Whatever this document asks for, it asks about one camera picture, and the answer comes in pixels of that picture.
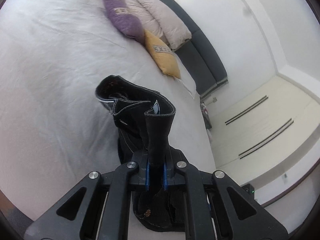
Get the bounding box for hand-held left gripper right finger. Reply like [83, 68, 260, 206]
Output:
[163, 152, 290, 240]

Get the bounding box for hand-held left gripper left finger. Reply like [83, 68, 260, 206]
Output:
[24, 152, 151, 240]

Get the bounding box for black pants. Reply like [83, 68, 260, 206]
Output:
[95, 75, 191, 233]

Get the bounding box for dark grey nightstand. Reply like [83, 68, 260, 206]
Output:
[200, 101, 213, 131]

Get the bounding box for small black device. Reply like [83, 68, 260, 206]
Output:
[241, 184, 256, 201]

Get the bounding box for white pillow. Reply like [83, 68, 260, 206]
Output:
[178, 77, 198, 99]

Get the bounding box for white wardrobe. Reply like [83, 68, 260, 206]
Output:
[207, 76, 320, 172]

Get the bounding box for yellow cushion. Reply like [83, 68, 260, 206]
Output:
[144, 29, 182, 79]

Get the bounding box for grey padded headboard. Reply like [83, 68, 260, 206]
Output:
[149, 0, 229, 99]

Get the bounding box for white bed sheet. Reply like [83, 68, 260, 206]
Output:
[0, 0, 218, 222]

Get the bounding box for purple cushion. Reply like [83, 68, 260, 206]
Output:
[102, 0, 147, 44]

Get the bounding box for folded beige duvet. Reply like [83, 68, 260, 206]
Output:
[124, 0, 192, 50]

